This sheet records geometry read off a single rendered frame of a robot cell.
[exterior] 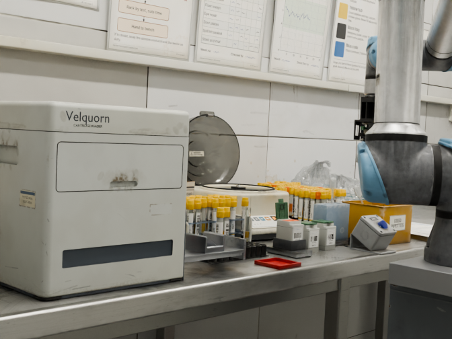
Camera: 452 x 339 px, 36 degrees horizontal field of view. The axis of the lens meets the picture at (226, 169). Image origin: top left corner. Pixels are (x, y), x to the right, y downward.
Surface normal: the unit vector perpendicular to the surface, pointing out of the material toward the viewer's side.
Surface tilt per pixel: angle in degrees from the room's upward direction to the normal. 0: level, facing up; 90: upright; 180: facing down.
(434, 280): 90
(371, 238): 90
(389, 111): 87
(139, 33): 94
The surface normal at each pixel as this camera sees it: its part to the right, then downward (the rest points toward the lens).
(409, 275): -0.70, 0.00
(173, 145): 0.71, 0.07
